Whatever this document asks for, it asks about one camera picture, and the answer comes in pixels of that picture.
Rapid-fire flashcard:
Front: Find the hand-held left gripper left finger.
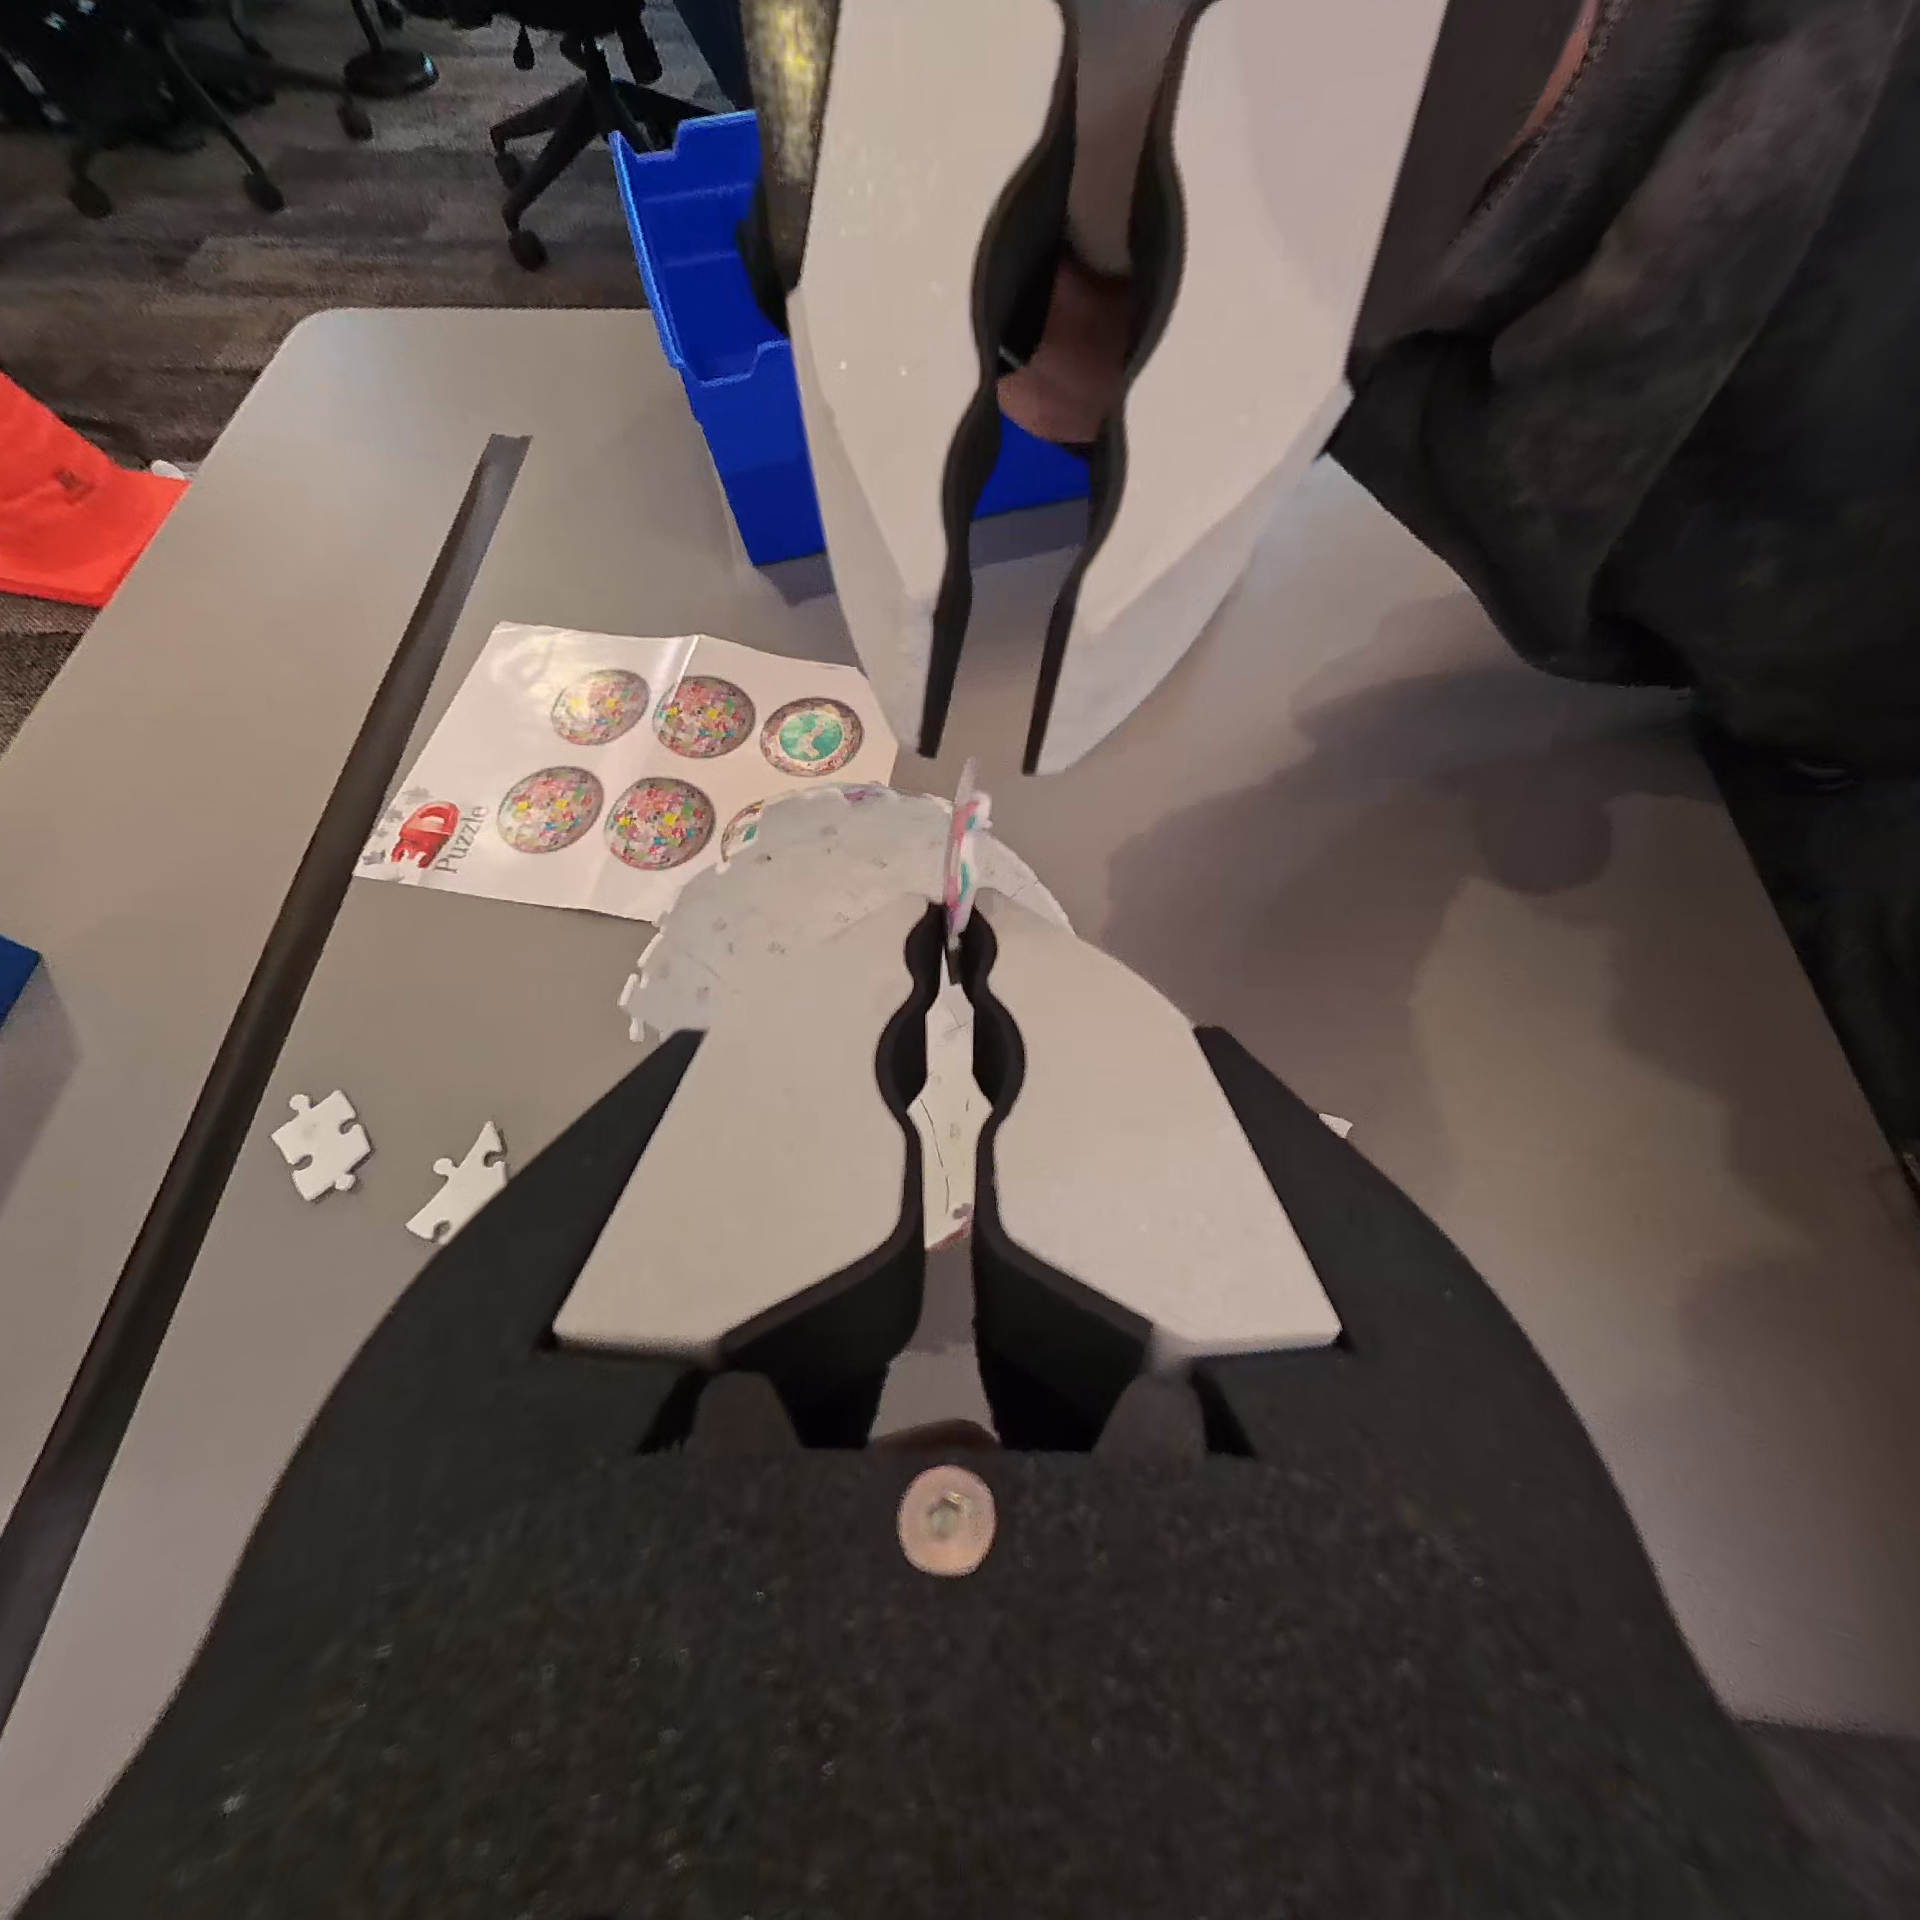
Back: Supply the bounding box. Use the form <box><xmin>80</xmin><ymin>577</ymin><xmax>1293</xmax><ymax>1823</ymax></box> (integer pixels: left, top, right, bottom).
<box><xmin>550</xmin><ymin>908</ymin><xmax>949</xmax><ymax>1360</ymax></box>

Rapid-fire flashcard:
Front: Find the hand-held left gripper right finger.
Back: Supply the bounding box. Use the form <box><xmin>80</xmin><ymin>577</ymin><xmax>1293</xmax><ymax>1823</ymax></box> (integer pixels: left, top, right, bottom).
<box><xmin>960</xmin><ymin>901</ymin><xmax>1343</xmax><ymax>1372</ymax></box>

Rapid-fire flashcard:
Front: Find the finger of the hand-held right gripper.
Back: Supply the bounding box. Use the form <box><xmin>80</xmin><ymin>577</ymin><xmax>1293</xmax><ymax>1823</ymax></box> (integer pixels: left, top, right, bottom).
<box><xmin>1023</xmin><ymin>0</ymin><xmax>1452</xmax><ymax>779</ymax></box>
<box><xmin>786</xmin><ymin>0</ymin><xmax>1081</xmax><ymax>761</ymax></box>

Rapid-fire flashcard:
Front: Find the colourful puzzle ball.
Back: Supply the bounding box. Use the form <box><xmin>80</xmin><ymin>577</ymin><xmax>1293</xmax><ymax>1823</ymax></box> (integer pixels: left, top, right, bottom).
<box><xmin>618</xmin><ymin>779</ymin><xmax>1074</xmax><ymax>1248</ymax></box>

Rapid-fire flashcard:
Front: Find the person's right forearm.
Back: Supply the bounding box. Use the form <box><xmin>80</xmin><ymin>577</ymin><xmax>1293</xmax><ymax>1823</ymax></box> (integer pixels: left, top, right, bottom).
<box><xmin>1332</xmin><ymin>0</ymin><xmax>1920</xmax><ymax>722</ymax></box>

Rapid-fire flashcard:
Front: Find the puzzle instruction sheet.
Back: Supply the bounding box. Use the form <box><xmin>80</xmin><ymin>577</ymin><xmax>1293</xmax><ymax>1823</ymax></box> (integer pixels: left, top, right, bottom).
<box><xmin>353</xmin><ymin>619</ymin><xmax>902</xmax><ymax>924</ymax></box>

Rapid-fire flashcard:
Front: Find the blue plastic bin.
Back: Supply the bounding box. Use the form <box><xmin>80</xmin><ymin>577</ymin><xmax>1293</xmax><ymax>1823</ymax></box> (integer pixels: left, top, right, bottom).
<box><xmin>608</xmin><ymin>109</ymin><xmax>1097</xmax><ymax>570</ymax></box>

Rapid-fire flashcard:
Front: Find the black office chair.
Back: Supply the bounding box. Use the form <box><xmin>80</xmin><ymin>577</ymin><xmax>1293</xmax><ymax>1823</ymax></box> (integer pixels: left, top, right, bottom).
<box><xmin>0</xmin><ymin>0</ymin><xmax>289</xmax><ymax>223</ymax></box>
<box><xmin>486</xmin><ymin>0</ymin><xmax>725</xmax><ymax>275</ymax></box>

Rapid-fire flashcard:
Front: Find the black table divider strip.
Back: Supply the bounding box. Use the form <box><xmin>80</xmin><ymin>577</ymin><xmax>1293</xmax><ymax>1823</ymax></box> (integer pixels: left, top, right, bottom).
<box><xmin>0</xmin><ymin>436</ymin><xmax>533</xmax><ymax>1698</ymax></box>

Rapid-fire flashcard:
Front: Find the person's dark grey hoodie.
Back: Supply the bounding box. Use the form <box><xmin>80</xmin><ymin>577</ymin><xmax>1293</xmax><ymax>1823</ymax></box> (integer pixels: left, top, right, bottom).
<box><xmin>1687</xmin><ymin>646</ymin><xmax>1920</xmax><ymax>1203</ymax></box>

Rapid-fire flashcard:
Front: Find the orange cloth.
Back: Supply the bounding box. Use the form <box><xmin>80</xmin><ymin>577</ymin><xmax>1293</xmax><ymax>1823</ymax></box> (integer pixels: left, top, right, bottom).
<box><xmin>0</xmin><ymin>373</ymin><xmax>190</xmax><ymax>610</ymax></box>

